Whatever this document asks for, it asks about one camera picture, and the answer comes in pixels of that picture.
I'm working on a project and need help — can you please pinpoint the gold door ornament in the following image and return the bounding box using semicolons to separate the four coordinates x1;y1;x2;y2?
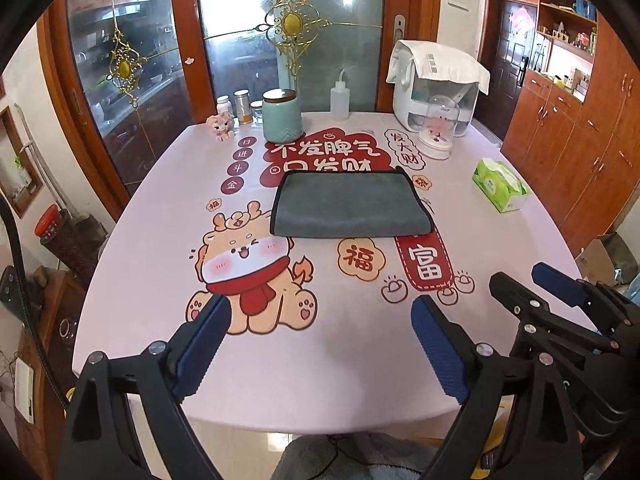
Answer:
262;0;332;71
98;0;151;108

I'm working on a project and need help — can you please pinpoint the white countertop appliance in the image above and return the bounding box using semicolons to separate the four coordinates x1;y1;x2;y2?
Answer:
391;39;487;140

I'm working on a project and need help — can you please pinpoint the white cloth cover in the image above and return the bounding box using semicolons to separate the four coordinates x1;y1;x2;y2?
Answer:
385;39;492;95

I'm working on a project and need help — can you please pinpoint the dark wooden entrance door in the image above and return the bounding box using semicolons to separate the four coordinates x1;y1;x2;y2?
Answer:
475;0;541;141

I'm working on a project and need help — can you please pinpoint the pink toy figure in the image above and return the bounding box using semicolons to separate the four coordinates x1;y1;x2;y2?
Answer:
207;114;236;142

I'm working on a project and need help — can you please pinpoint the cardboard box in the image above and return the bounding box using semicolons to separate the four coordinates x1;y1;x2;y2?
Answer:
575;232;640;286

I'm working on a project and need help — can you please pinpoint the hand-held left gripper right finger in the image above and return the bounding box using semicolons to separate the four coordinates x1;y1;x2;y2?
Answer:
410;294;581;480

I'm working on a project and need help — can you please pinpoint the grey towel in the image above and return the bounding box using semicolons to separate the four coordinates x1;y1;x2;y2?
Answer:
269;166;434;239

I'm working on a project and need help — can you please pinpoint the clear squeeze bottle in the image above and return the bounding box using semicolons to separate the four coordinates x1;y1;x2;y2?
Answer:
329;67;358;122

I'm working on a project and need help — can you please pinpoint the wooden cabinet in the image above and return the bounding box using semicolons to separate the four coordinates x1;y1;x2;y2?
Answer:
500;0;640;258

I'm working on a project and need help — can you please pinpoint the wooden wall frame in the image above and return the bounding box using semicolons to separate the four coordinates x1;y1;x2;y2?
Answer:
0;105;45;220

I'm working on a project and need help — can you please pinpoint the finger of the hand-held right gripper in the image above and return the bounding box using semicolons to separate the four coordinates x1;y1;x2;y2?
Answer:
531;262;640;333
488;272;623;361

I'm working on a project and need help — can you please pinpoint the fluffy grey cloth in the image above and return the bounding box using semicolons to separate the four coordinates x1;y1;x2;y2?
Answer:
270;431;443;480

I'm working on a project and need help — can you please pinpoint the glass sliding door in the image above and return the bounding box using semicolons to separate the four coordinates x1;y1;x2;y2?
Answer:
37;0;443;221

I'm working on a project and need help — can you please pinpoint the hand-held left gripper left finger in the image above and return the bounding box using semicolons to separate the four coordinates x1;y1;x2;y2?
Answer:
64;292;233;480

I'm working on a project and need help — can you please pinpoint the glass dome ornament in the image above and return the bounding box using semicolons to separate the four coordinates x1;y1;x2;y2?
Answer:
417;94;462;161

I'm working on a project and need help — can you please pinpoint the red lid jar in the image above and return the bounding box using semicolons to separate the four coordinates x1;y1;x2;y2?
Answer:
34;203;108;286

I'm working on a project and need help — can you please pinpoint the green tissue pack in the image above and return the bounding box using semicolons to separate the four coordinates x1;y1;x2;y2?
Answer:
472;158;531;214

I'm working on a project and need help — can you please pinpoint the red door decoration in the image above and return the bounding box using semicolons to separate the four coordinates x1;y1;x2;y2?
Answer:
510;6;537;38

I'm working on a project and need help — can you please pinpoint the teal ceramic canister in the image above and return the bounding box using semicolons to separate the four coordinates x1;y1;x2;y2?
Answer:
262;88;305;144

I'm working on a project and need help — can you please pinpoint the amber glass jar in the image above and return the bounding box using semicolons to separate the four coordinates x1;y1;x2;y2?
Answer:
234;89;252;126

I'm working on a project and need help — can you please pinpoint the pink printed tablecloth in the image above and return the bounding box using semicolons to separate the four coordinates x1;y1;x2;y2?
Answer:
70;109;601;436

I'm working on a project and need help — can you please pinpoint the white wall device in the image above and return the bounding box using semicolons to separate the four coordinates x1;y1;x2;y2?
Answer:
14;359;36;423

